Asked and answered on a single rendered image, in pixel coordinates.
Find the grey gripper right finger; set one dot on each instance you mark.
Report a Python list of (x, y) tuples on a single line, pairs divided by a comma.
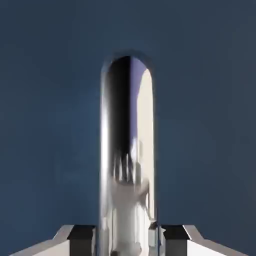
[(176, 240)]

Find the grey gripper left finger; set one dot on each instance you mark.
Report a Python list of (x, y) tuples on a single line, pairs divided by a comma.
[(80, 240)]

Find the blue painted drawer front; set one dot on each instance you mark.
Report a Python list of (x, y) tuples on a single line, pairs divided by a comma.
[(40, 100)]

